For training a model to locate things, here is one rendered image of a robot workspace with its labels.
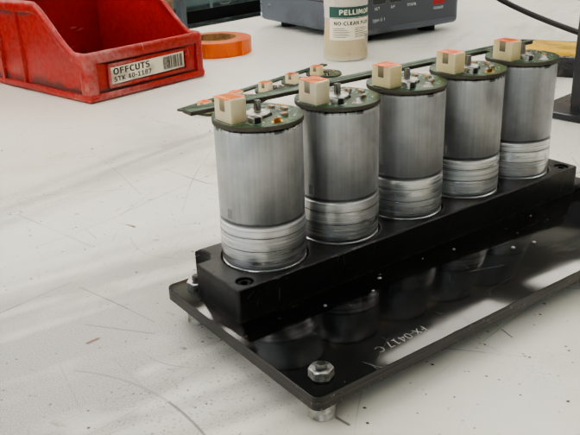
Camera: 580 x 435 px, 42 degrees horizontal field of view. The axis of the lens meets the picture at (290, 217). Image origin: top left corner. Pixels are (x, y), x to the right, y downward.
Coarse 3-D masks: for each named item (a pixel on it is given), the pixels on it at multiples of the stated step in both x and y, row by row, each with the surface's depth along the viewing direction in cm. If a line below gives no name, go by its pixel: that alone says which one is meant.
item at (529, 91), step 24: (528, 72) 26; (552, 72) 26; (504, 96) 26; (528, 96) 26; (552, 96) 26; (504, 120) 27; (528, 120) 26; (504, 144) 27; (528, 144) 27; (504, 168) 27; (528, 168) 27
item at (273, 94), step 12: (480, 48) 28; (492, 48) 28; (420, 60) 26; (432, 60) 26; (360, 72) 25; (252, 96) 23; (264, 96) 22; (276, 96) 23; (192, 108) 21; (204, 108) 21
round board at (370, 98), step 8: (344, 88) 23; (352, 88) 23; (360, 88) 23; (296, 96) 22; (352, 96) 22; (360, 96) 22; (368, 96) 22; (376, 96) 22; (296, 104) 22; (304, 104) 21; (312, 104) 21; (320, 104) 21; (328, 104) 21; (336, 104) 21; (344, 104) 21; (352, 104) 21; (360, 104) 21; (368, 104) 21; (376, 104) 22
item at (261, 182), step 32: (288, 128) 20; (224, 160) 20; (256, 160) 20; (288, 160) 20; (224, 192) 21; (256, 192) 20; (288, 192) 20; (224, 224) 21; (256, 224) 21; (288, 224) 21; (224, 256) 22; (256, 256) 21; (288, 256) 21
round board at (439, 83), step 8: (416, 72) 25; (368, 80) 24; (424, 80) 24; (432, 80) 23; (440, 80) 24; (376, 88) 23; (384, 88) 23; (400, 88) 23; (408, 88) 23; (416, 88) 23; (424, 88) 23; (432, 88) 23; (440, 88) 23
